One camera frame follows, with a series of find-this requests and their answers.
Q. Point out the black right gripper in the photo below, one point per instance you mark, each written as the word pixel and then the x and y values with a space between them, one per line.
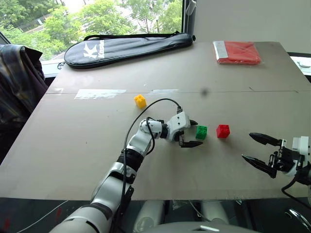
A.
pixel 288 157

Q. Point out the white round object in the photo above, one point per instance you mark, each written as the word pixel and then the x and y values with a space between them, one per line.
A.
pixel 305 63

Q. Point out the green toy brick cube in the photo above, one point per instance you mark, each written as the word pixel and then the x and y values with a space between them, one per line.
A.
pixel 201 132

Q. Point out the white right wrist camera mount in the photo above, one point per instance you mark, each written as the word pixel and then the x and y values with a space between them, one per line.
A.
pixel 303 145

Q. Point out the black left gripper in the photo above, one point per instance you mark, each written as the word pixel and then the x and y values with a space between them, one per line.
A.
pixel 181 137

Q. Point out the red packet in clear plastic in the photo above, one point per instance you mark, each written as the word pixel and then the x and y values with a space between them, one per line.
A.
pixel 240 52

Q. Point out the yellow toy brick cube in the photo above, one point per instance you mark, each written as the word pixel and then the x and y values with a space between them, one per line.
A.
pixel 140 100

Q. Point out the clear tape strip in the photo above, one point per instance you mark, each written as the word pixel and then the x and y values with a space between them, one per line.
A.
pixel 164 91
pixel 99 94

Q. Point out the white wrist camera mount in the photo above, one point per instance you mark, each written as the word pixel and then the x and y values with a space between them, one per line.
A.
pixel 303 145
pixel 179 121

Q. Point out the red toy brick cube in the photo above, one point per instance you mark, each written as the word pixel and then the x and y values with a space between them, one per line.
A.
pixel 223 131

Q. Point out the black racket bag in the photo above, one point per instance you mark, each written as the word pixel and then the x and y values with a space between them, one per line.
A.
pixel 126 48

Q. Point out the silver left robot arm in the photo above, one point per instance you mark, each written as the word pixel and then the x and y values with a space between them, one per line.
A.
pixel 138 143

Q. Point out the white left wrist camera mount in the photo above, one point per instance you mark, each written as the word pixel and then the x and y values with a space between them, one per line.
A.
pixel 179 121

